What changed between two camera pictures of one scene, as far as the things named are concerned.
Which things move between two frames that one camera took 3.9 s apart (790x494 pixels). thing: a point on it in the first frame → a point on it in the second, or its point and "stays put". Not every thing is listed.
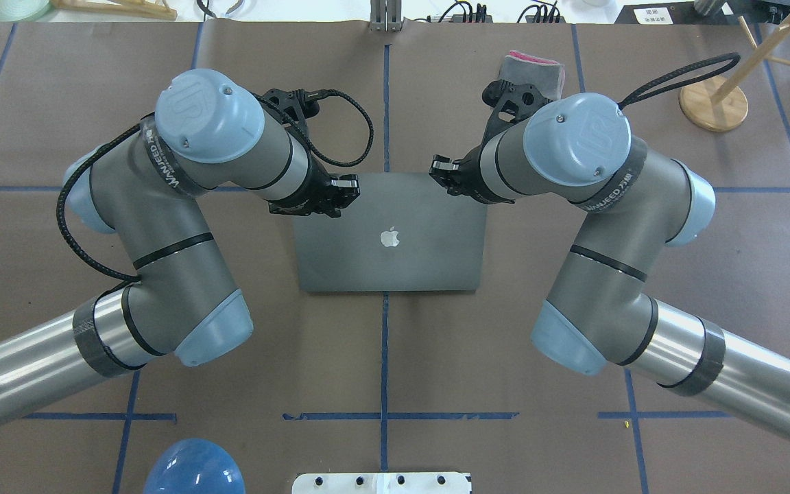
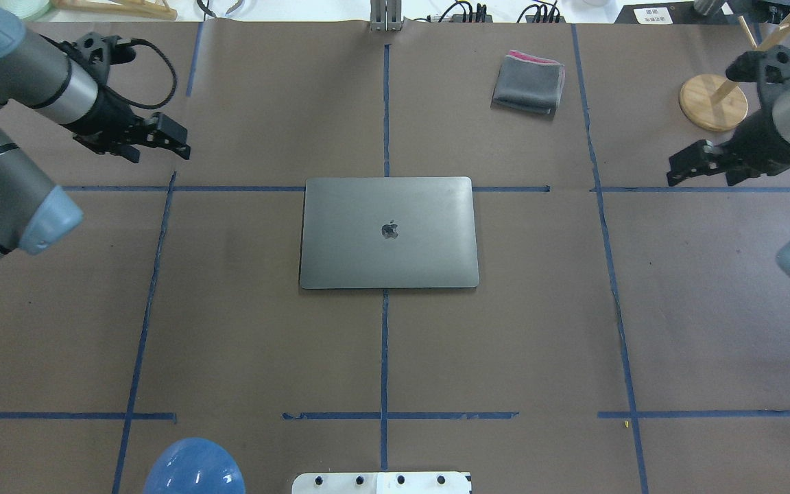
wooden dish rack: [141, 9] stays put
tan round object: [716, 103] stays put
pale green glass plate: [12, 11] stays put
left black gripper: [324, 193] → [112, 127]
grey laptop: [403, 232] stays put
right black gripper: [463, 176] → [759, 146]
